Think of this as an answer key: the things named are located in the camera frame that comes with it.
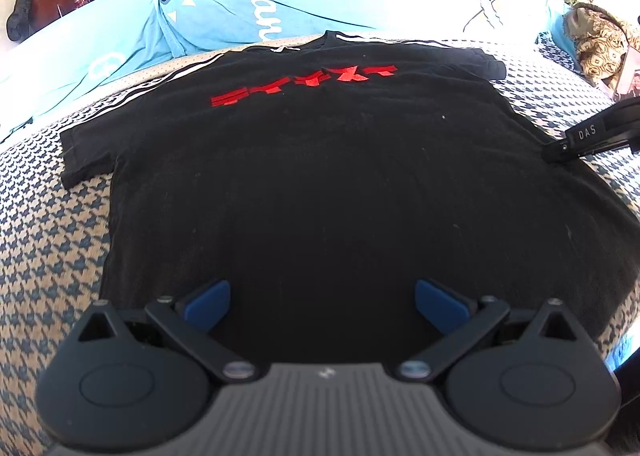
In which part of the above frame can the black t-shirt red print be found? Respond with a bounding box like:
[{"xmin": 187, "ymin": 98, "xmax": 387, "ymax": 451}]
[{"xmin": 61, "ymin": 33, "xmax": 639, "ymax": 362}]

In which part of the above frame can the patterned brown cushion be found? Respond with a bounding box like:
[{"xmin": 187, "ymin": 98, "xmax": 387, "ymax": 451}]
[{"xmin": 563, "ymin": 2, "xmax": 639, "ymax": 90}]

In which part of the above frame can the houndstooth bed cover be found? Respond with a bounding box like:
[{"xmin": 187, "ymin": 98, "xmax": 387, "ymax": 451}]
[{"xmin": 1, "ymin": 38, "xmax": 639, "ymax": 455}]

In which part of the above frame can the blue cartoon print quilt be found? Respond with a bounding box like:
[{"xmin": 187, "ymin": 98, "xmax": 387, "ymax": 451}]
[{"xmin": 1, "ymin": 0, "xmax": 566, "ymax": 135}]

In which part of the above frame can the brown wooden chair left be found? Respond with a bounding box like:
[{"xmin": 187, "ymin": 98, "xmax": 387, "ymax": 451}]
[{"xmin": 29, "ymin": 0, "xmax": 76, "ymax": 32}]

